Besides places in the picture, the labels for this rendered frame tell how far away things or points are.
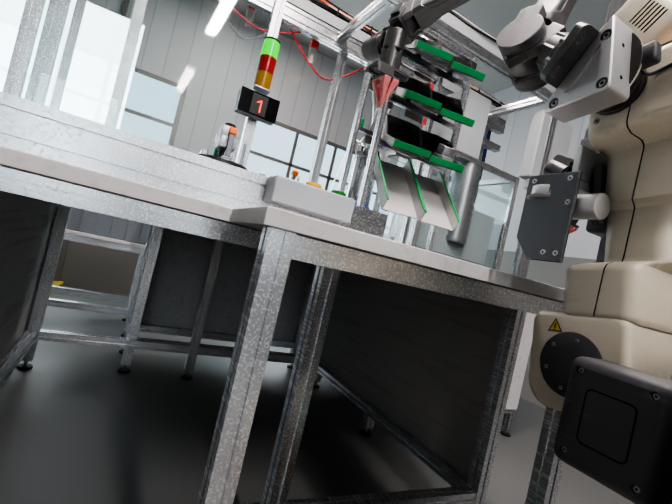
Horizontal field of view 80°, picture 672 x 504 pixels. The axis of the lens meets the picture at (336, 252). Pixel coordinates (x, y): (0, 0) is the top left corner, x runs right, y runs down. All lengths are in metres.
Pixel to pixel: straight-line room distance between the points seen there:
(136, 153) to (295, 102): 4.14
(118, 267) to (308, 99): 2.79
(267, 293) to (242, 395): 0.17
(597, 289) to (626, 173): 0.20
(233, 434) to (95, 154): 0.60
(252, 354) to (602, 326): 0.54
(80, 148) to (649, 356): 1.05
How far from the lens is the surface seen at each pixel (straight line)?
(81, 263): 4.59
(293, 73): 5.10
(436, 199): 1.48
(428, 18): 1.22
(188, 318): 2.71
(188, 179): 0.95
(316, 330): 0.99
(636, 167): 0.82
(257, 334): 0.66
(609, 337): 0.74
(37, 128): 0.96
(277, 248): 0.65
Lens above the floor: 0.80
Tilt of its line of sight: 1 degrees up
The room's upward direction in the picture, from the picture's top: 13 degrees clockwise
